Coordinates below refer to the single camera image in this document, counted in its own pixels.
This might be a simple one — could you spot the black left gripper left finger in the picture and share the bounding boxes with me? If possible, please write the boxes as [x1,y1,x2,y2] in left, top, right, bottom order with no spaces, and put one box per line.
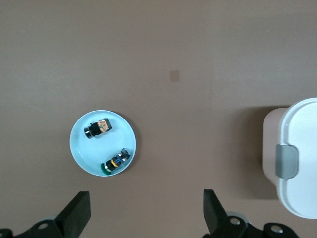
[0,190,92,238]

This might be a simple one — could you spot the white lidded box grey latches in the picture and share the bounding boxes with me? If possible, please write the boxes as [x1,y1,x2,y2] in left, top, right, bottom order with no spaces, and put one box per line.
[262,97,317,219]

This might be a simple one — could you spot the light blue round plate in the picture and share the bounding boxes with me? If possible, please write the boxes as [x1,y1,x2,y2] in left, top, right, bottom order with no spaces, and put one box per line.
[69,110,137,177]

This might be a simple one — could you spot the orange push-button switch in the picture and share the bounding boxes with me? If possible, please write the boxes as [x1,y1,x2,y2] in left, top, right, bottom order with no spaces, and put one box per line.
[83,118,114,139]

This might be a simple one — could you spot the small blue yellow part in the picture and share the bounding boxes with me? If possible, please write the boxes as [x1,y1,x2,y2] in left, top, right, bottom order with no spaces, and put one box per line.
[100,148,131,176]

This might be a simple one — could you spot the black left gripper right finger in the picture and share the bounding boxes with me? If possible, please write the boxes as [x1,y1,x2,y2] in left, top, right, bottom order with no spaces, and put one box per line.
[203,189,299,238]

